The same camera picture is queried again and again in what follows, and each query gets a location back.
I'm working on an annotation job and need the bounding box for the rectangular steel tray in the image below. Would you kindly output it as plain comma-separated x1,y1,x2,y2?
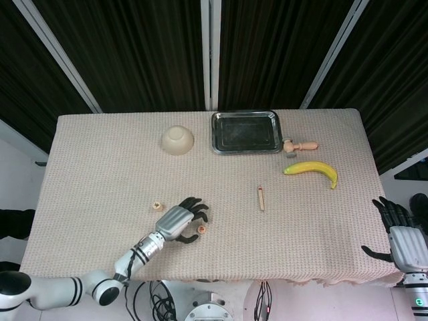
210,110,284,156

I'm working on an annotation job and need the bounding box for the silver robot base flange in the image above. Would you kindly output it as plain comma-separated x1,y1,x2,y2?
184,290,235,321

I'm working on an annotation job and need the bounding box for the red black cable bundle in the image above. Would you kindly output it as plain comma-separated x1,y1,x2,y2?
254,280,274,321

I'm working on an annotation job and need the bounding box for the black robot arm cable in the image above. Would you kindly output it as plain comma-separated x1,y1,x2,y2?
113,245,143,321

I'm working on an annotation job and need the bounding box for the white frame post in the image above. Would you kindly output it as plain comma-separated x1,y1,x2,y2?
199,0,222,111
299,0,365,110
12,0,102,114

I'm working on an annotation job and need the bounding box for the beige woven tablecloth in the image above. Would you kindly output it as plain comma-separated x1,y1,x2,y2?
16,108,405,289

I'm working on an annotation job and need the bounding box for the dark curtain panel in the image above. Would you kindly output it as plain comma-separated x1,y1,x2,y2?
217,0,356,112
0,0,94,154
306,0,428,175
32,0,207,114

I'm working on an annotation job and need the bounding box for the yellow green banana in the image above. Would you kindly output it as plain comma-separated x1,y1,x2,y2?
282,160,339,191

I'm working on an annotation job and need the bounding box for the wooden stick with red tip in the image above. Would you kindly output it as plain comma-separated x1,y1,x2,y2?
256,185,267,212

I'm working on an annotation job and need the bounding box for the wooden toy mallet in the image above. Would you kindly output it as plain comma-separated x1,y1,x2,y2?
282,138,320,159

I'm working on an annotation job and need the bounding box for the black tangled floor cable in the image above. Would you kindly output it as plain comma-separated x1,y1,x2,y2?
133,280,184,321

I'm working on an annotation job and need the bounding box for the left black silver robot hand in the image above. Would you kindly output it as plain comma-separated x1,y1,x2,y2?
154,197,211,244

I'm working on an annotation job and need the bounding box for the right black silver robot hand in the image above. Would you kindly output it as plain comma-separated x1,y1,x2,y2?
361,196,428,273

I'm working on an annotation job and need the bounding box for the upturned beige ceramic bowl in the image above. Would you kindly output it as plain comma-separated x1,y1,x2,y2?
161,124,196,157

